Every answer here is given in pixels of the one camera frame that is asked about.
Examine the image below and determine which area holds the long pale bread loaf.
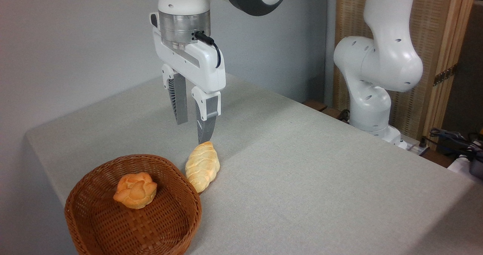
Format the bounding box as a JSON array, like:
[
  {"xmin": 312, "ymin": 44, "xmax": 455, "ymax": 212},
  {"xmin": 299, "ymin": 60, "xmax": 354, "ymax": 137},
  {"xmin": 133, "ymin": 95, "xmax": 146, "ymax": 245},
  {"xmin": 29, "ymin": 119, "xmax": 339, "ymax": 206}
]
[{"xmin": 185, "ymin": 141, "xmax": 221, "ymax": 194}]

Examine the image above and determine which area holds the brown wicker basket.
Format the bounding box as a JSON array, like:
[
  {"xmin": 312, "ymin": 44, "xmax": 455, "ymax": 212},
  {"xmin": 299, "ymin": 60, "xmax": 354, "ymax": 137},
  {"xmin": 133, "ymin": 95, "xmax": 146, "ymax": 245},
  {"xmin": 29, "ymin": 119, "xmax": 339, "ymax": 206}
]
[{"xmin": 64, "ymin": 154, "xmax": 202, "ymax": 255}]

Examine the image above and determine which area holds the round orange bread bun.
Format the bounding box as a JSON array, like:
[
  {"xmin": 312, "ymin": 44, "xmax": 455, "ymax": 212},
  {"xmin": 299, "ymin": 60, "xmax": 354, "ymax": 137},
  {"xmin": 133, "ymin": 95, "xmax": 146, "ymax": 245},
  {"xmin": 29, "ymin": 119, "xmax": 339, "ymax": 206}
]
[{"xmin": 113, "ymin": 172, "xmax": 158, "ymax": 210}]

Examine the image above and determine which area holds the wooden woven folding screen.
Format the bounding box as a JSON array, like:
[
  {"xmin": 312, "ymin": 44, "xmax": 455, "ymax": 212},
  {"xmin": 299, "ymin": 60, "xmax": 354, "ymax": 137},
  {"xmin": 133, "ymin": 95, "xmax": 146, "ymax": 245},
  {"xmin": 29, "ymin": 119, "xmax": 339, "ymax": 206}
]
[{"xmin": 334, "ymin": 0, "xmax": 478, "ymax": 150}]

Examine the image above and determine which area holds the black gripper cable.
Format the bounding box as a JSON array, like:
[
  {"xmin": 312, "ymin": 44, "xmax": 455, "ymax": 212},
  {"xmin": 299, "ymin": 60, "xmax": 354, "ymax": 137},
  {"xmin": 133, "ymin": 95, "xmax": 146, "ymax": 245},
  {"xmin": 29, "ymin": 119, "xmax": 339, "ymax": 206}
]
[{"xmin": 192, "ymin": 31, "xmax": 222, "ymax": 69}]

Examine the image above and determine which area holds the dark cable bundle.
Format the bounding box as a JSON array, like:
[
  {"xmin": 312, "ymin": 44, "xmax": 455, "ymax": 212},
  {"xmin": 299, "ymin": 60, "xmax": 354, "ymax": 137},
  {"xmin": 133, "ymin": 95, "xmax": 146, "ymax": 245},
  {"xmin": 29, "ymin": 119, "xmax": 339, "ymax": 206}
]
[{"xmin": 429, "ymin": 128, "xmax": 483, "ymax": 162}]

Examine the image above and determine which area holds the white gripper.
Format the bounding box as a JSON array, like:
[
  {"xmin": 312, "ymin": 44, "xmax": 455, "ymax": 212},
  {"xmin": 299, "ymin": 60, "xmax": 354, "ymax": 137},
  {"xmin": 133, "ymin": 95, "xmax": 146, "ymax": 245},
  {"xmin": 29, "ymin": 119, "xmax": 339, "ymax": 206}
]
[{"xmin": 149, "ymin": 12, "xmax": 226, "ymax": 145}]

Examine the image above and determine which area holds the metal screen hinge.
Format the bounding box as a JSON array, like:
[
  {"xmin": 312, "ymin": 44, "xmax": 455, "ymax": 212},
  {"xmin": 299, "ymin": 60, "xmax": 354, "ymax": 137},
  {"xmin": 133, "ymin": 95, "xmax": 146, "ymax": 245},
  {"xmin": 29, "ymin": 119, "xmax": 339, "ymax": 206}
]
[{"xmin": 433, "ymin": 64, "xmax": 458, "ymax": 87}]

